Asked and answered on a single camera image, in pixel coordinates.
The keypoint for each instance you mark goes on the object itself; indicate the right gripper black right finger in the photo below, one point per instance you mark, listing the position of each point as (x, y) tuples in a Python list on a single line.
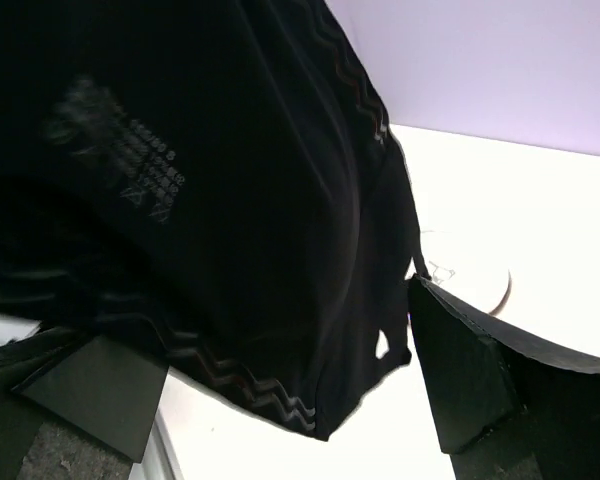
[(506, 403)]

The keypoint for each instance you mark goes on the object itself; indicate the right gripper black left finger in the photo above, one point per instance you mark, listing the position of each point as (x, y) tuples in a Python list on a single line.
[(74, 406)]

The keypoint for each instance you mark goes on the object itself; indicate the black bra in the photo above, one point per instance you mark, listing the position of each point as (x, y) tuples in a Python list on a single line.
[(213, 182)]

